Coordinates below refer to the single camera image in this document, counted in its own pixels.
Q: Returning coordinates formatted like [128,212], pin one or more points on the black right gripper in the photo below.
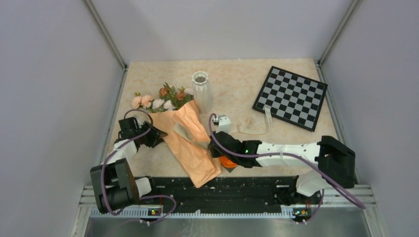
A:
[215,153]

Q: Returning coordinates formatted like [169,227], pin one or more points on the orange paper flower bouquet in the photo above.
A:
[175,112]

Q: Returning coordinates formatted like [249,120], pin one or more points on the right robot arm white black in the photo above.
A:
[331,162]

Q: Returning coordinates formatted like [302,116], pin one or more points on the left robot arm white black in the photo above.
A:
[113,182]

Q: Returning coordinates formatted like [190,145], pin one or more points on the black grey checkerboard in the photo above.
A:
[292,98]

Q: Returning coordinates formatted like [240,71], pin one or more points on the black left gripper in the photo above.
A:
[155,137]

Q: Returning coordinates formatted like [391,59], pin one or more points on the white ribbed vase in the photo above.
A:
[202,92]

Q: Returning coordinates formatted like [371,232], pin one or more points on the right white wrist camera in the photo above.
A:
[222,123]

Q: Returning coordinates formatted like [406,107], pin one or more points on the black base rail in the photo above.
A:
[227,195]

